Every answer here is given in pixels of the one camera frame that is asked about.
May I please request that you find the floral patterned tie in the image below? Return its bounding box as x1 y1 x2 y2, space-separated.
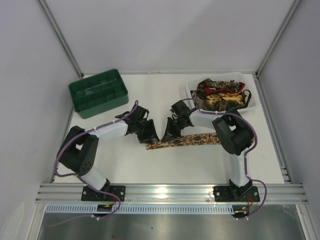
146 132 221 150

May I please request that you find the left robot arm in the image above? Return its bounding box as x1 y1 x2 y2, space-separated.
54 104 159 193

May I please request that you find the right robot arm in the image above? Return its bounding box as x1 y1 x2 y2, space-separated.
161 100 257 200

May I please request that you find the pile of ties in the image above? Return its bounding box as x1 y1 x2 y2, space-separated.
190 78 252 112

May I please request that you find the green compartment tray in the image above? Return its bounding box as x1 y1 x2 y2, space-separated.
68 68 129 119

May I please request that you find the white plastic basket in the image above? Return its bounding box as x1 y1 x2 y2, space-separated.
185 72 259 115

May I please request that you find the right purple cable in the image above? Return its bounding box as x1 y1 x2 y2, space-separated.
181 97 267 221

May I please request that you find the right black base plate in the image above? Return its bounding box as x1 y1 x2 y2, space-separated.
213 185 261 203

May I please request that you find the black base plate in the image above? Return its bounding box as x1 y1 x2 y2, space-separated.
213 185 261 203
81 185 126 202

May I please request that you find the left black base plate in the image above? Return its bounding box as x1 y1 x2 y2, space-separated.
81 185 126 202

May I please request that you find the white slotted cable duct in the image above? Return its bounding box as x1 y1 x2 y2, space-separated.
45 203 235 215

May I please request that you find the aluminium mounting rail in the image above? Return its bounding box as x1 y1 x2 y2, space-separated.
35 183 309 205

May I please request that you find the left frame post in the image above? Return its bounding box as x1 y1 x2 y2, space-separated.
36 0 84 79

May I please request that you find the frame post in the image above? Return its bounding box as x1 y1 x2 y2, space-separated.
255 0 303 78
36 0 84 79

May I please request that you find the right frame post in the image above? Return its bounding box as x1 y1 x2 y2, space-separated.
255 0 303 78

